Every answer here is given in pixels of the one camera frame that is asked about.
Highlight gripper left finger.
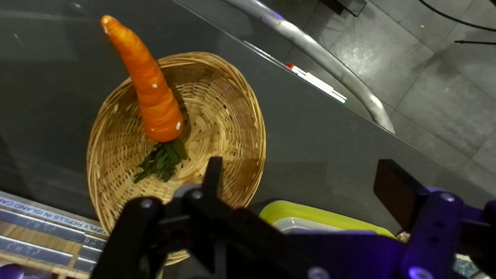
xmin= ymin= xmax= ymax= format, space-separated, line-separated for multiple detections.
xmin=90 ymin=157 xmax=268 ymax=279

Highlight lunchbox with yellow-green lid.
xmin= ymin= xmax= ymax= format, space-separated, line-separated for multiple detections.
xmin=258 ymin=200 xmax=396 ymax=239

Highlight white pen with red cap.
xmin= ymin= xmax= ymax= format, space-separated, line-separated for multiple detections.
xmin=285 ymin=63 xmax=348 ymax=104

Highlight silver metal rail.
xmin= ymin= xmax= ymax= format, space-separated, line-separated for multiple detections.
xmin=224 ymin=0 xmax=396 ymax=134

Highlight orange toy carrot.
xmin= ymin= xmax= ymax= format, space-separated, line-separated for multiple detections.
xmin=101 ymin=15 xmax=188 ymax=183

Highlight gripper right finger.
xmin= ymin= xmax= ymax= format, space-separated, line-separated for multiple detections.
xmin=373 ymin=159 xmax=496 ymax=279

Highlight wooden shelf with label strips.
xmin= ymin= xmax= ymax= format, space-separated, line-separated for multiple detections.
xmin=0 ymin=190 xmax=110 ymax=279

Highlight round wicker basket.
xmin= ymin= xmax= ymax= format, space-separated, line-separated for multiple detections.
xmin=86 ymin=52 xmax=267 ymax=266

